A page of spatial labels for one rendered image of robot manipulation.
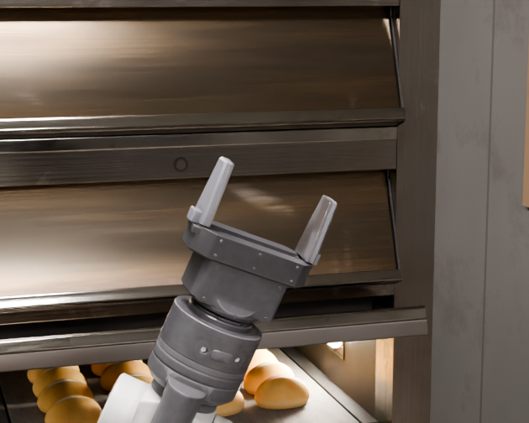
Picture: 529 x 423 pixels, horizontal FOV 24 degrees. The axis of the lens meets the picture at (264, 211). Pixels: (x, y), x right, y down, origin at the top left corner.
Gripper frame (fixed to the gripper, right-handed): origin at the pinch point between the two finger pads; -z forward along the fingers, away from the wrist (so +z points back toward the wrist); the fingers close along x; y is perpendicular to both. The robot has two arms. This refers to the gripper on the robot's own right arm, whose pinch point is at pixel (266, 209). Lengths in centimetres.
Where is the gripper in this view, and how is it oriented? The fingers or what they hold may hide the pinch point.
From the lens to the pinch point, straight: 111.1
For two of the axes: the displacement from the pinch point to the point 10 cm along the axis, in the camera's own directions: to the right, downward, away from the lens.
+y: -3.0, -2.9, 9.1
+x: -8.7, -3.2, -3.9
